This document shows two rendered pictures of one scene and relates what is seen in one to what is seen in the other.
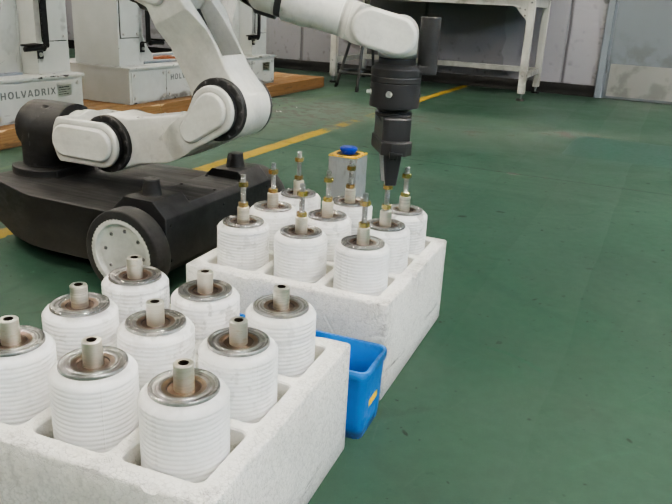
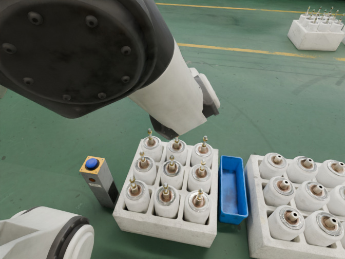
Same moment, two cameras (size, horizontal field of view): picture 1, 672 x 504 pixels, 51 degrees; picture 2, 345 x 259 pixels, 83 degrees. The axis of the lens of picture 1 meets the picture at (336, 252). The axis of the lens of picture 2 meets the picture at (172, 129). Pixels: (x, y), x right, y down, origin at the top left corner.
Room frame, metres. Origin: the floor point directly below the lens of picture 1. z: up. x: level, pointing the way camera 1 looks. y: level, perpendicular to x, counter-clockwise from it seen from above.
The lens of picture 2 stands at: (1.41, 0.45, 0.94)
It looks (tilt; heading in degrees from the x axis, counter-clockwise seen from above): 46 degrees down; 258
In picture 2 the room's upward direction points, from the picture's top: straight up
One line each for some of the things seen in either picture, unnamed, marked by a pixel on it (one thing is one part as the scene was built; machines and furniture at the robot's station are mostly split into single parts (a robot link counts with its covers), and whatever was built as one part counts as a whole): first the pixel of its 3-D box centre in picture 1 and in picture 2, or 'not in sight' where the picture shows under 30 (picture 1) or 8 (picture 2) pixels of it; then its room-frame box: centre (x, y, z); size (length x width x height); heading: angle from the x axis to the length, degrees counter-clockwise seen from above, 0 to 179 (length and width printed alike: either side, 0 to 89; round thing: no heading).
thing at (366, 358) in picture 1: (290, 372); (230, 188); (1.04, 0.06, 0.06); 0.30 x 0.11 x 0.12; 69
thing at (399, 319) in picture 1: (323, 292); (172, 187); (1.32, 0.02, 0.09); 0.39 x 0.39 x 0.18; 68
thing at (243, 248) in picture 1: (243, 268); (196, 211); (1.25, 0.17, 0.16); 0.10 x 0.10 x 0.18
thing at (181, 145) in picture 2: (385, 225); (176, 146); (1.28, -0.09, 0.25); 0.08 x 0.08 x 0.01
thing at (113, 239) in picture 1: (128, 251); not in sight; (1.47, 0.46, 0.10); 0.20 x 0.05 x 0.20; 66
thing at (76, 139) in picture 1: (109, 137); not in sight; (1.83, 0.60, 0.28); 0.21 x 0.20 x 0.13; 66
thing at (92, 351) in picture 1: (92, 352); not in sight; (0.70, 0.26, 0.26); 0.02 x 0.02 x 0.03
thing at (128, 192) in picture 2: (298, 193); (135, 190); (1.47, 0.09, 0.25); 0.08 x 0.08 x 0.01
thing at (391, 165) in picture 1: (391, 169); not in sight; (1.25, -0.09, 0.36); 0.03 x 0.02 x 0.06; 99
